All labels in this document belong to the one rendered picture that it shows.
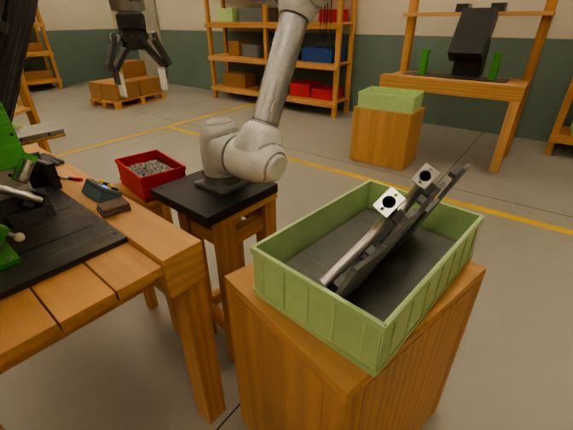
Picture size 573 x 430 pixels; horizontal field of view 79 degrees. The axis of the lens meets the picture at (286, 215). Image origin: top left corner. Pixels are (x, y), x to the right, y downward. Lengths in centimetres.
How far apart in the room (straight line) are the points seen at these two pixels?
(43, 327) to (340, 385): 70
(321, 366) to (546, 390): 144
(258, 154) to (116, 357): 135
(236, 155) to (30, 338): 77
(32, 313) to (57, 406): 102
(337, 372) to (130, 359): 137
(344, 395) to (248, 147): 81
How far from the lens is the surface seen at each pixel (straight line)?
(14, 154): 148
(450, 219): 128
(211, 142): 135
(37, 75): 1052
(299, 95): 654
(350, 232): 123
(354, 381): 88
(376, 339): 80
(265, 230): 155
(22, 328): 104
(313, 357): 90
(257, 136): 122
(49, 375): 218
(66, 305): 105
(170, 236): 116
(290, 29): 131
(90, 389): 202
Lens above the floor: 150
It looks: 30 degrees down
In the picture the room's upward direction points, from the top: straight up
